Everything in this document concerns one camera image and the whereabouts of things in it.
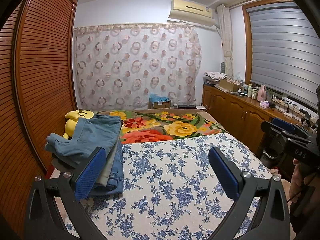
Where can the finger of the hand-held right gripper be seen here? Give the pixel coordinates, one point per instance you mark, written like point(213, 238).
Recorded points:
point(271, 130)
point(283, 125)

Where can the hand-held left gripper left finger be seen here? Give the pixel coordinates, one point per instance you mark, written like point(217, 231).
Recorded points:
point(90, 172)

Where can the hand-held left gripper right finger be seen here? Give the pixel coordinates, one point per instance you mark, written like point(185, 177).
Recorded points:
point(225, 172)

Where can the blue pants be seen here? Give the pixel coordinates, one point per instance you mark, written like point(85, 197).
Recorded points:
point(95, 135)

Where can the grey folded pants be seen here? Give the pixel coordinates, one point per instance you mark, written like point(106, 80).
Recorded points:
point(107, 172)

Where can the person's right hand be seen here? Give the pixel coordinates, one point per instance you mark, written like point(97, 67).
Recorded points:
point(297, 177)

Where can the white power strip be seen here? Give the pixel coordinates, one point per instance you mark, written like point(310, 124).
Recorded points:
point(292, 112)

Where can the round trash bin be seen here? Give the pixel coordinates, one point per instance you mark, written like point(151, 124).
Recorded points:
point(269, 156)

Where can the small lavender box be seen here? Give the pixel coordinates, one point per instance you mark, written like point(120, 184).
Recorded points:
point(264, 104)

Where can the blue folded jeans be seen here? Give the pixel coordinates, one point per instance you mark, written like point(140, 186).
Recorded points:
point(118, 180)

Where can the pink bottle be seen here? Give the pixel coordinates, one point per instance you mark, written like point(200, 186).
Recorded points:
point(261, 93)

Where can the white bottle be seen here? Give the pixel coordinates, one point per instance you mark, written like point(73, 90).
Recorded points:
point(255, 93)
point(250, 92)

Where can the wooden side cabinet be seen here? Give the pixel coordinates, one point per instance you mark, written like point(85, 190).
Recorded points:
point(232, 110)

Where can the blue floral white cushion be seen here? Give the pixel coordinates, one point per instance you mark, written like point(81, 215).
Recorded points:
point(175, 170)

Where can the yellow plush toy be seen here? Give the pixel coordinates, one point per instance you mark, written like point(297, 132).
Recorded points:
point(75, 118)

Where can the open cardboard box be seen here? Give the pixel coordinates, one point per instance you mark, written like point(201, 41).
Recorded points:
point(228, 85)

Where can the grey window blind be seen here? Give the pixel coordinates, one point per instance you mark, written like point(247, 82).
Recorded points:
point(282, 50)

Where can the flat black device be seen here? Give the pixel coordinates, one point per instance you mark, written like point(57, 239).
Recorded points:
point(186, 106)

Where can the folded floral cloth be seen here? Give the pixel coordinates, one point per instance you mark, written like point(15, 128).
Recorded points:
point(215, 75)

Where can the colourful flower blanket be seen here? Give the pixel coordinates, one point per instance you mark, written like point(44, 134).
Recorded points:
point(160, 125)

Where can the small cardboard box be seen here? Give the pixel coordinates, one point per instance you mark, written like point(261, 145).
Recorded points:
point(160, 105)

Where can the blue plastic bag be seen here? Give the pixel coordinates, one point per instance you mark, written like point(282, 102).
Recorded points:
point(158, 97)

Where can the beige window curtain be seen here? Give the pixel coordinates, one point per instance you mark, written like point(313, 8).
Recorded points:
point(226, 40)

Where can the wooden slatted wardrobe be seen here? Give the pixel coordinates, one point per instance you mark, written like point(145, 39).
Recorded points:
point(40, 67)

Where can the circle pattern curtain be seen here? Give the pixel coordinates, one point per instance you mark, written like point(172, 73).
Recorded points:
point(137, 65)

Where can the beige air conditioner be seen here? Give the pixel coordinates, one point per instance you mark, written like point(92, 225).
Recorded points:
point(191, 11)

